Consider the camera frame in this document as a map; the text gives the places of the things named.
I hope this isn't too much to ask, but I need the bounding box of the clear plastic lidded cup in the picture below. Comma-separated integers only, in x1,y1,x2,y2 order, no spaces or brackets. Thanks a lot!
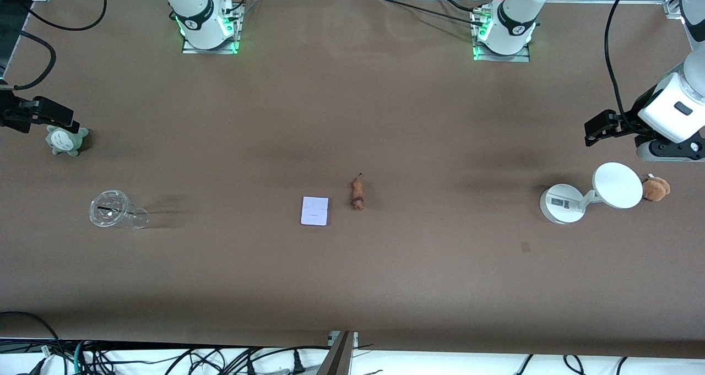
89,189,150,230

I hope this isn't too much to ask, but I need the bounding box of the grey totoro plush toy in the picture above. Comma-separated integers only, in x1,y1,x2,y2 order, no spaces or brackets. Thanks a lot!
46,125,90,157

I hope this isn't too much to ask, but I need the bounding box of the black cable on table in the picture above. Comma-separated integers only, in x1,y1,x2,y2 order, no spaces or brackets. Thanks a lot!
377,0,488,26

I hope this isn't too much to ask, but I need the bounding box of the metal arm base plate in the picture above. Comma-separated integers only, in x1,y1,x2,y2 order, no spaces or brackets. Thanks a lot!
473,6,531,63
182,0,243,55

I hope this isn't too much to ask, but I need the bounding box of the white round-head desk lamp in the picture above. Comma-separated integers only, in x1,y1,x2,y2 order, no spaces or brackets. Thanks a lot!
540,162,644,225

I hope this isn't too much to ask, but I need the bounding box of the thick black cable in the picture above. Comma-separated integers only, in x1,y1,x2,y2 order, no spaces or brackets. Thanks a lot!
0,31,57,90

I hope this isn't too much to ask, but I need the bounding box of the small brown lion statue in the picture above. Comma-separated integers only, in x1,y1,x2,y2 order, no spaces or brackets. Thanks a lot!
351,172,366,211

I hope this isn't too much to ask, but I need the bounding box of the brown plush toy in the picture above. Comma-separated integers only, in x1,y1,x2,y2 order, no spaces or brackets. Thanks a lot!
642,174,671,202

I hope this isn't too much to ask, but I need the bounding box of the dark camera mount post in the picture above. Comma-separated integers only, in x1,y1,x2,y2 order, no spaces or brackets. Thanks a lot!
317,331,359,375

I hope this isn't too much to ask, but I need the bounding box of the black looped floor cable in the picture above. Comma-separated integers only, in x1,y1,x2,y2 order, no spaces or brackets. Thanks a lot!
0,311,64,375

